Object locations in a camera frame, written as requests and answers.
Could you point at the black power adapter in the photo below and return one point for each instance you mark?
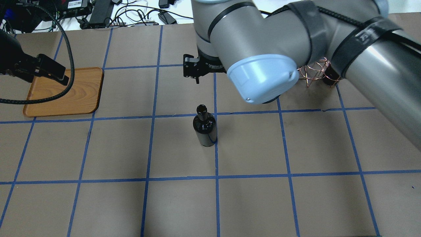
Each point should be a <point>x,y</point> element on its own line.
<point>102,10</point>

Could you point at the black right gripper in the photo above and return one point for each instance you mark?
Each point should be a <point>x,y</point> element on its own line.
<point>213,66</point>

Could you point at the copper wire bottle basket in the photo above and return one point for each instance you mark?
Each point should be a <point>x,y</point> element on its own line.
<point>314,71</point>

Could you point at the dark wine bottle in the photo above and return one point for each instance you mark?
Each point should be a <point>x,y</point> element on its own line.
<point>331,77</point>
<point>205,126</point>

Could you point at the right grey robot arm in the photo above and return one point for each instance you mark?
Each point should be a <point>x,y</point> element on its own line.
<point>261,55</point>

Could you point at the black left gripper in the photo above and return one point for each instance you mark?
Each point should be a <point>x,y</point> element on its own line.
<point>22,61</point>

